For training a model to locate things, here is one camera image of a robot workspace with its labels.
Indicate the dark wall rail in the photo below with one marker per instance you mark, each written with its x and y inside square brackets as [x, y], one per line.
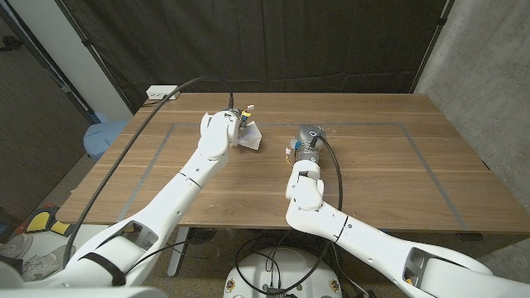
[41, 60]

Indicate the black round vent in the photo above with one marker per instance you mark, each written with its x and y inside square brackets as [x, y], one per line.
[200, 236]

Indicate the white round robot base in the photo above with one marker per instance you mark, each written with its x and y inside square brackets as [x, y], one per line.
[290, 273]

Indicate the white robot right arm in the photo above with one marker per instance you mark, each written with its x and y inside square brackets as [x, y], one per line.
[372, 244]

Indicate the white tissue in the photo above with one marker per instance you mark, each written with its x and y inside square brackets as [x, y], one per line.
[252, 138]

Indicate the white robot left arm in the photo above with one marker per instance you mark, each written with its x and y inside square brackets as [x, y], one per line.
[178, 198]

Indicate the light blue stool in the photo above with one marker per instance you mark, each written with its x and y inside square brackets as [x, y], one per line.
[103, 136]

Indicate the white table leg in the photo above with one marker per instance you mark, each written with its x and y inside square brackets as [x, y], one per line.
[179, 252]

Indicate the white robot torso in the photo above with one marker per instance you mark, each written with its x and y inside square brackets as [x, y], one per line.
[83, 293]

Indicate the yellow and black floor mat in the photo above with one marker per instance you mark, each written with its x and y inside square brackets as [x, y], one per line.
[39, 223]

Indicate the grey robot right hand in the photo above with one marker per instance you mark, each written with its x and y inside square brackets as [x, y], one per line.
[309, 145]

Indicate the grey sneaker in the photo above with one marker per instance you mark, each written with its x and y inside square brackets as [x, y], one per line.
[14, 246]
[45, 262]

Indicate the white power strip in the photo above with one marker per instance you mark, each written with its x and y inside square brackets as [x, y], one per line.
[162, 92]

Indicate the black backdrop stand pole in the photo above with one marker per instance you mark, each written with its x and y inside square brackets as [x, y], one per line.
[85, 42]
[441, 20]

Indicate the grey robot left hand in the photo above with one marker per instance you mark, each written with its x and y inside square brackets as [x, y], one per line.
[242, 118]

